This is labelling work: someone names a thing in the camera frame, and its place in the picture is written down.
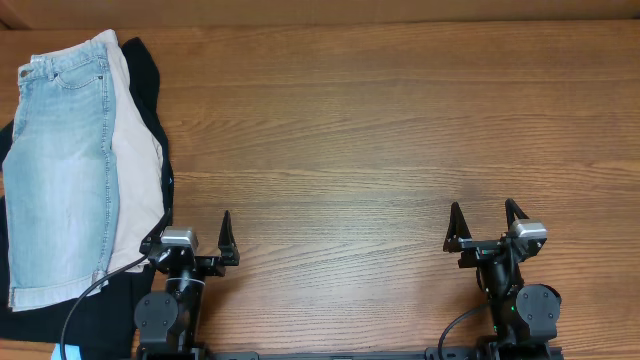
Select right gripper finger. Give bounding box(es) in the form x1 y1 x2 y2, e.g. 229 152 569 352
443 202 472 252
505 198 529 229

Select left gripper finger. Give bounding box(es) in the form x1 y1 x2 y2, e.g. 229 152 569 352
218 211 240 266
141 209 173 245

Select light blue denim shorts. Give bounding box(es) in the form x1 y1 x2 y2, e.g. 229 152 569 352
2 43 119 312

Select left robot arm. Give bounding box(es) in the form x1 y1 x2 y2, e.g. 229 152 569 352
134 212 240 359

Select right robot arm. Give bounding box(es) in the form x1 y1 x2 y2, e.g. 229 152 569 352
437 198 563 360

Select beige shorts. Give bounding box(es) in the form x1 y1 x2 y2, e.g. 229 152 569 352
50 29 164 273

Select black garment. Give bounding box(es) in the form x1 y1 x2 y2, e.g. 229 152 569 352
1 38 174 359

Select light blue cloth piece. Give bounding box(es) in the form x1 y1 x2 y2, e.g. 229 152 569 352
51 344 82 360

